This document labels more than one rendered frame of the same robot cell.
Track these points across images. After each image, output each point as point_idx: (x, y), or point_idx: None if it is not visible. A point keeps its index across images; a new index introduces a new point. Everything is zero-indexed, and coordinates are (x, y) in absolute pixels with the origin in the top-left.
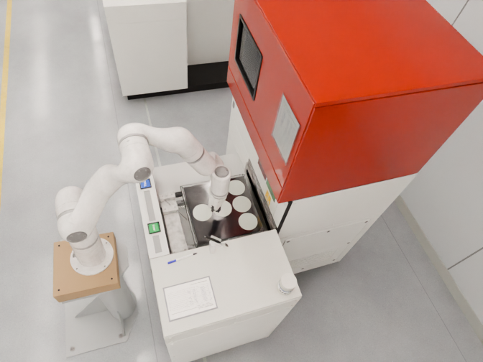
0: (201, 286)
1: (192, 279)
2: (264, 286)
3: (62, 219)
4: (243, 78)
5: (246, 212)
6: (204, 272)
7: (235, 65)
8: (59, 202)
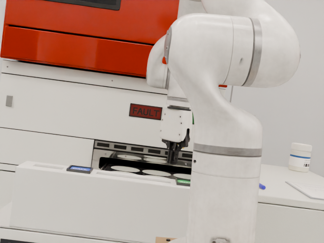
0: (304, 185)
1: (292, 187)
2: (298, 173)
3: (268, 20)
4: (76, 3)
5: (172, 174)
6: (279, 182)
7: (37, 6)
8: (220, 18)
